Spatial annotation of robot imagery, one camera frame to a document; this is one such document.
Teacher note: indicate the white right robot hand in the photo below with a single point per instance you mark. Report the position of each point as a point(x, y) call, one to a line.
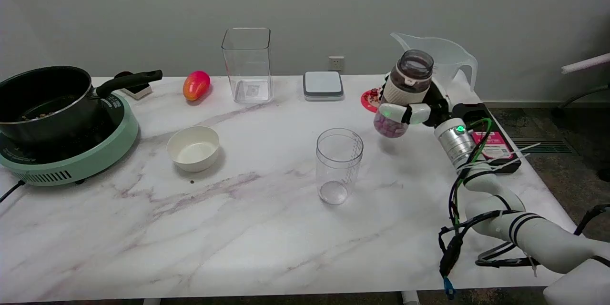
point(441, 102)

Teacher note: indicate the pink candy pile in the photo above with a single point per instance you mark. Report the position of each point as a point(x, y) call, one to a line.
point(391, 126)

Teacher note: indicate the white table leg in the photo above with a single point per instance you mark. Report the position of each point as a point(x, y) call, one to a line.
point(410, 298)
point(151, 301)

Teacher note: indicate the clear square storage container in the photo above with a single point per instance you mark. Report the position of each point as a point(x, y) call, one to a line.
point(248, 71)

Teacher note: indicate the mint green induction cooker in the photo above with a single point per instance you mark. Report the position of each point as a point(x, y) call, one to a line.
point(86, 162)

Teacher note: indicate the white wall socket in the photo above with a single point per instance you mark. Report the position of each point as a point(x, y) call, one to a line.
point(336, 63)

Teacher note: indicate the black rectangular tray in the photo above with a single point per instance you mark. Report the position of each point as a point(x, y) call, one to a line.
point(476, 112)

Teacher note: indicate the clear jar with beige sleeve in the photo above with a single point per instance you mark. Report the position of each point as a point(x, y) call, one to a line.
point(407, 88)

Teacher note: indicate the black chair leg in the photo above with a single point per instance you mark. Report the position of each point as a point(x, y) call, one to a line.
point(584, 94)

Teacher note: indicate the metal floor vent grille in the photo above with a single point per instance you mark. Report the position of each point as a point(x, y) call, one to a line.
point(543, 146)

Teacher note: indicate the white padded bar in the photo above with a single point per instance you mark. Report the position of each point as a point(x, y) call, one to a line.
point(586, 63)

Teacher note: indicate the small black white device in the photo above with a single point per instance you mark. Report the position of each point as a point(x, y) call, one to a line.
point(138, 91)

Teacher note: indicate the clear plastic measuring cup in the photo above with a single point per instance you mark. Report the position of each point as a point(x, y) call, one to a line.
point(339, 167)

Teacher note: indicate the clear plastic pitcher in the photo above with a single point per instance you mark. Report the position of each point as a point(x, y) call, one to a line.
point(452, 57)

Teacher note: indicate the pink printed card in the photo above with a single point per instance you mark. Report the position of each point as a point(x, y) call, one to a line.
point(498, 147)

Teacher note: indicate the white ceramic bowl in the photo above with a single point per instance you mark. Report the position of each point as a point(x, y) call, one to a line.
point(193, 150)

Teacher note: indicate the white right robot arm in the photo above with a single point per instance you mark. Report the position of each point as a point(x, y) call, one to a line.
point(548, 243)

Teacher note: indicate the red yellow mango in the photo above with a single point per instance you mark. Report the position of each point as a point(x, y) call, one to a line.
point(195, 86)

